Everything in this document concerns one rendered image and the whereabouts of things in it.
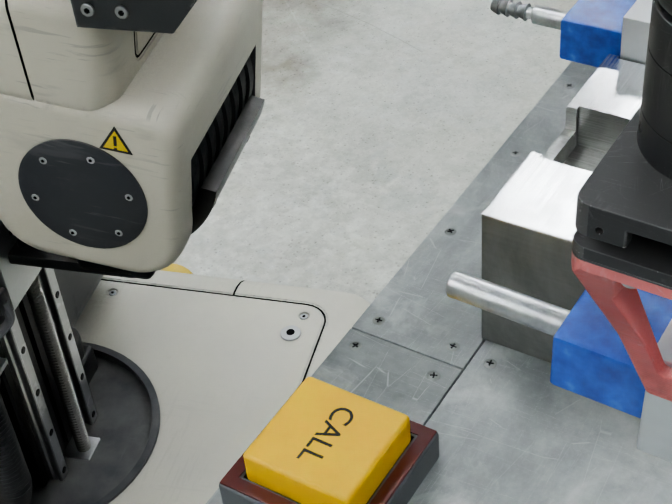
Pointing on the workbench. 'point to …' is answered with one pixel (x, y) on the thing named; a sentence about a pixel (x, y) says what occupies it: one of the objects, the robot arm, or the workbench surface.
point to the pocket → (585, 138)
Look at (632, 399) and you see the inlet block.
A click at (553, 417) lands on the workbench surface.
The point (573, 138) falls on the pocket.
